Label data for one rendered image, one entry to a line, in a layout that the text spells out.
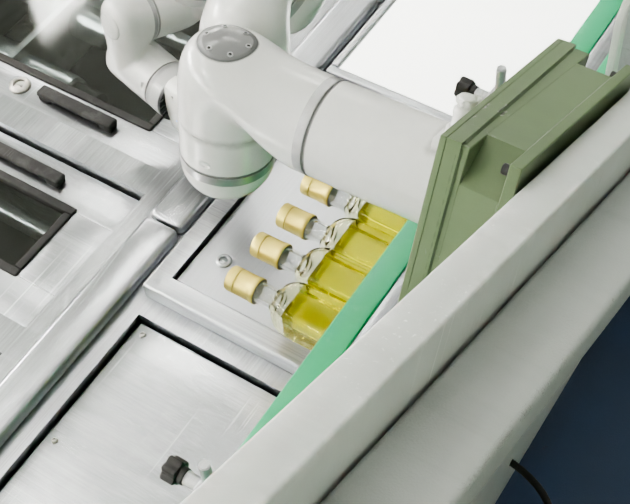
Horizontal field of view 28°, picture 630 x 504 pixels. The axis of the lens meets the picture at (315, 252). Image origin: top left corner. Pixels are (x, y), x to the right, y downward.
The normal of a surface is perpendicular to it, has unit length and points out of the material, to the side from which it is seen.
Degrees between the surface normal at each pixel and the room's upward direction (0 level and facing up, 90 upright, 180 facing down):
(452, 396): 90
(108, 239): 90
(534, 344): 90
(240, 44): 99
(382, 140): 91
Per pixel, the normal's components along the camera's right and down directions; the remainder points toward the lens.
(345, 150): -0.42, 0.18
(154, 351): -0.05, -0.59
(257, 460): 0.18, -0.82
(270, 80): -0.11, -0.37
